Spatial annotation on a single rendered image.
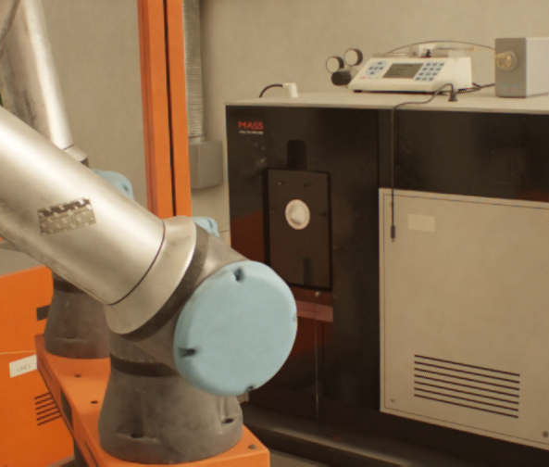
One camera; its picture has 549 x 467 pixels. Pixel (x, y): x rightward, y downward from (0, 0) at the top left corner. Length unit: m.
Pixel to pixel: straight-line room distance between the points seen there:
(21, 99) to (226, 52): 2.32
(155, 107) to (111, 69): 2.99
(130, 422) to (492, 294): 1.04
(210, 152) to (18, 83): 2.32
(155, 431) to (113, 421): 0.05
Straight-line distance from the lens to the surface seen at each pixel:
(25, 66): 1.40
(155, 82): 1.14
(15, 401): 2.07
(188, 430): 0.98
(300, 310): 2.14
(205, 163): 3.66
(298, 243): 2.12
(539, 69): 2.15
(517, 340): 1.89
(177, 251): 0.80
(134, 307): 0.81
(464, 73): 2.34
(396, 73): 2.33
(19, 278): 2.02
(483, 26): 3.11
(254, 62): 3.60
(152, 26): 1.13
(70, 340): 1.32
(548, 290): 1.84
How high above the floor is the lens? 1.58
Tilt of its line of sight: 12 degrees down
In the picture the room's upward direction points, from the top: 2 degrees counter-clockwise
